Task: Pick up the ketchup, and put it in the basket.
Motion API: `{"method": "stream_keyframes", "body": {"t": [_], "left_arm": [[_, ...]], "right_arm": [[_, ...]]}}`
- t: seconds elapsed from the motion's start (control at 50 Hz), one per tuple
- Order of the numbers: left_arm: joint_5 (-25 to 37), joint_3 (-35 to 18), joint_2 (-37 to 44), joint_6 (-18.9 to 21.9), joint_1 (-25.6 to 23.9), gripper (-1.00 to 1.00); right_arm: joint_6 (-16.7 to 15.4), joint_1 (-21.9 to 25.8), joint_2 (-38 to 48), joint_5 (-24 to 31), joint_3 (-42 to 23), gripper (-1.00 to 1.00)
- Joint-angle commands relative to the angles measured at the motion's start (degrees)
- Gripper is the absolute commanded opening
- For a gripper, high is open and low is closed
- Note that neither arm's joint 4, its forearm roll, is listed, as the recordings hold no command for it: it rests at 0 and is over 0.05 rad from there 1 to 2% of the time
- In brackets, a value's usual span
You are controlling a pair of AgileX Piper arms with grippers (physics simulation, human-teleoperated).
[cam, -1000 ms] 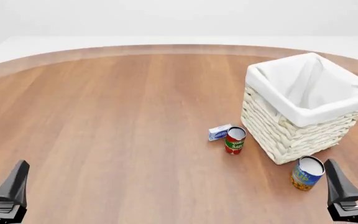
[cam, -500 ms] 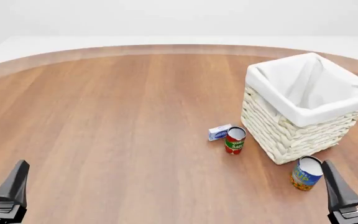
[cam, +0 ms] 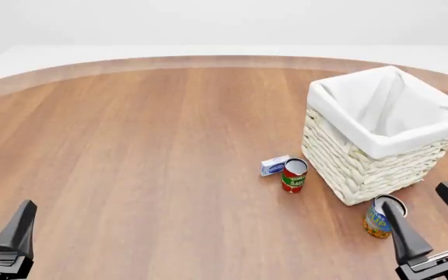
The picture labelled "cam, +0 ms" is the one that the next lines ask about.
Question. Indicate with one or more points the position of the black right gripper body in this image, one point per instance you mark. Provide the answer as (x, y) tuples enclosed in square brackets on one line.
[(442, 266)]

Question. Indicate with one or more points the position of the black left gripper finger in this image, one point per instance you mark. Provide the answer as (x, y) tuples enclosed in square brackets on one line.
[(17, 233)]

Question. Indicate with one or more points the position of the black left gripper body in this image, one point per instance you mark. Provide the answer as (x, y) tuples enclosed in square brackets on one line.
[(2, 269)]

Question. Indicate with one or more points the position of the white woven basket with liner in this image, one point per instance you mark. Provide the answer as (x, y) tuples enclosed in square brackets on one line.
[(344, 163)]

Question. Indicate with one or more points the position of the blue yellow soup can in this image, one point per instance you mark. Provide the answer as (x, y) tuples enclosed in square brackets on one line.
[(375, 223)]

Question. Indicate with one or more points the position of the red tomato sauce can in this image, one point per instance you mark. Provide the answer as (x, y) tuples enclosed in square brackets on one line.
[(294, 181)]

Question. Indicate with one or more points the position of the small blue white box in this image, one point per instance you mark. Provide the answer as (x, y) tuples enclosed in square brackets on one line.
[(271, 167)]

